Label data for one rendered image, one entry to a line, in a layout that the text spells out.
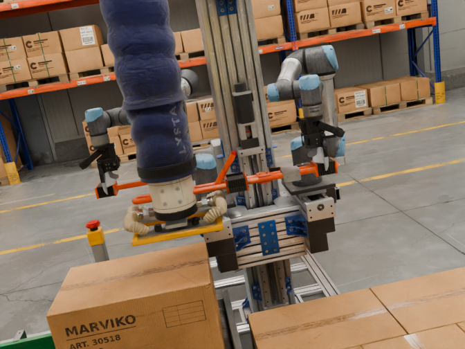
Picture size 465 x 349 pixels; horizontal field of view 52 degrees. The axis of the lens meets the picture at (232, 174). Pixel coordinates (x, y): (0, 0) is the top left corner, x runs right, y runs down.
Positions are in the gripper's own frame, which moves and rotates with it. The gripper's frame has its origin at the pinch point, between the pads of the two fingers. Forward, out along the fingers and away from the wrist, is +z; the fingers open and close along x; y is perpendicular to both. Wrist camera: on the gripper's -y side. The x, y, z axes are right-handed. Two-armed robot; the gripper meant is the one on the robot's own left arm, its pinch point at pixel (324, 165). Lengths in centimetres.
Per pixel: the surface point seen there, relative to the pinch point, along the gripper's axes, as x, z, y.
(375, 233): -199, 124, -83
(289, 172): 3.7, -0.5, 14.7
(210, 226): 15, 11, 48
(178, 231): 14, 11, 60
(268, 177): 3.7, -0.1, 23.2
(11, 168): -674, 94, 401
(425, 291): -11, 70, -42
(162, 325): 22, 43, 72
